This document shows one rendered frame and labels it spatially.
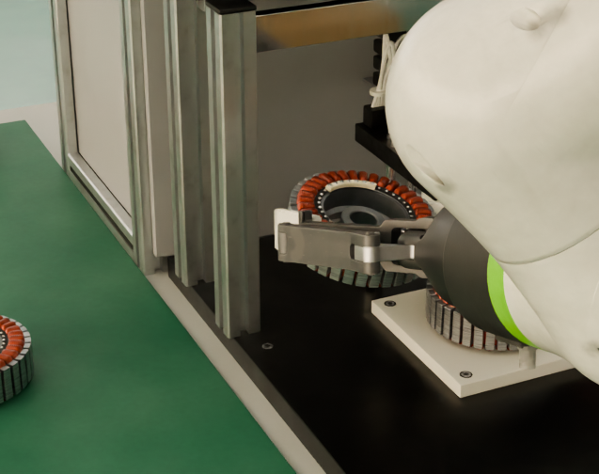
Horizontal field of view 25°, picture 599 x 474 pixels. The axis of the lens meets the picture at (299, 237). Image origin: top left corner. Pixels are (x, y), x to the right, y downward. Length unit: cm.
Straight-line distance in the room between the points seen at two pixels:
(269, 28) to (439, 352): 29
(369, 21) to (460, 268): 36
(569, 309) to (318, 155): 68
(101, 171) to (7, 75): 271
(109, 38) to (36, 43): 308
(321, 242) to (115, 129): 50
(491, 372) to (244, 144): 26
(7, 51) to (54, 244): 300
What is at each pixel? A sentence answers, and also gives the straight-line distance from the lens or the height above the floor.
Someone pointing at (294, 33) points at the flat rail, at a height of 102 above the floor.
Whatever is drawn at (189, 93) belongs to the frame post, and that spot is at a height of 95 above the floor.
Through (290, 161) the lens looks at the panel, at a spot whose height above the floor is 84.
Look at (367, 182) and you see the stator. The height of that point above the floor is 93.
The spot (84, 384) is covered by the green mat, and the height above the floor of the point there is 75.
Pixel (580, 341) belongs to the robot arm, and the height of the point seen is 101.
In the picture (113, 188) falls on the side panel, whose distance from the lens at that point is 140.
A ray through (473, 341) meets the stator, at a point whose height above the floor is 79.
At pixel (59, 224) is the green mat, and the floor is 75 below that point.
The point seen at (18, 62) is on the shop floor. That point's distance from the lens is 424.
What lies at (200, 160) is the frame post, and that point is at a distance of 119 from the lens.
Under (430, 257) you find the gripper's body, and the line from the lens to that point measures 83.
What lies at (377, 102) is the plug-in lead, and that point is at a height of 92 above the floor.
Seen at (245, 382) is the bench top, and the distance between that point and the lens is 113.
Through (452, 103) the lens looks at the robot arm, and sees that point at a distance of 61.
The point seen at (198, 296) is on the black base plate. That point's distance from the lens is 122.
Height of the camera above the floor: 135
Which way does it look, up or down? 26 degrees down
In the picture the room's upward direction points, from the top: straight up
